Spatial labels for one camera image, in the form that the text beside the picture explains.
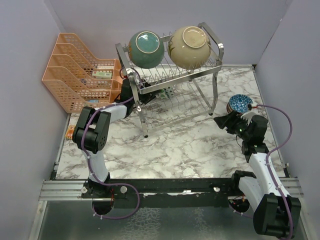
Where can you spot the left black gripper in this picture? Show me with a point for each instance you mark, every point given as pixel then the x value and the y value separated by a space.
pixel 149 96

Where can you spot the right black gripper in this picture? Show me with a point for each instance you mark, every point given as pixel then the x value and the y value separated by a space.
pixel 229 121

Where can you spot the green patterned small bowl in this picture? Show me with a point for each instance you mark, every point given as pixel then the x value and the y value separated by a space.
pixel 162 94

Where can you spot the steel two-tier dish rack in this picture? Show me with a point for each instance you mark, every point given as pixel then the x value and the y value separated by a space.
pixel 196 91

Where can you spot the dark red patterned bowl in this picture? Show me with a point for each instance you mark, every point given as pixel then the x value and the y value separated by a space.
pixel 239 103

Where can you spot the blue dotted small bowl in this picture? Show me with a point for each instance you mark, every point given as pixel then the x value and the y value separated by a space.
pixel 169 91

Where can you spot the pink patterned small bowl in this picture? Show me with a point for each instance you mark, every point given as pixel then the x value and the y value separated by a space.
pixel 229 108

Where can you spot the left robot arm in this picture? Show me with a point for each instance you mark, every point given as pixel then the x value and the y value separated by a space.
pixel 91 134

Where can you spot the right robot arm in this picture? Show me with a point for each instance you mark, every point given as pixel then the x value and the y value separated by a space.
pixel 275 212

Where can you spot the large teal ceramic bowl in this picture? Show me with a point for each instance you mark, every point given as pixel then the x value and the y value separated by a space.
pixel 146 49

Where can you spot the green white box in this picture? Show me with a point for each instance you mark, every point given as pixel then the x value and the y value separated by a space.
pixel 102 75

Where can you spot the large cream ceramic bowl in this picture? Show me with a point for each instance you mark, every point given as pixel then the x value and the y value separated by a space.
pixel 189 47

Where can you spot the orange plastic file organizer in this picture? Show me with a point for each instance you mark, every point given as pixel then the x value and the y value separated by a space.
pixel 68 75

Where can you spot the orange snack packet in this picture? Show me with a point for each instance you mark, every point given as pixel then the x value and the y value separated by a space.
pixel 69 132

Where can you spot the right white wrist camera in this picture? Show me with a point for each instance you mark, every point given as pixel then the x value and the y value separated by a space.
pixel 252 111

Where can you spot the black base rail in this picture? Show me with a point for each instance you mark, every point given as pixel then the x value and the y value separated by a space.
pixel 163 193

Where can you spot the aluminium frame rail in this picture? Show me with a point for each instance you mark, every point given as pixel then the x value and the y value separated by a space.
pixel 61 190

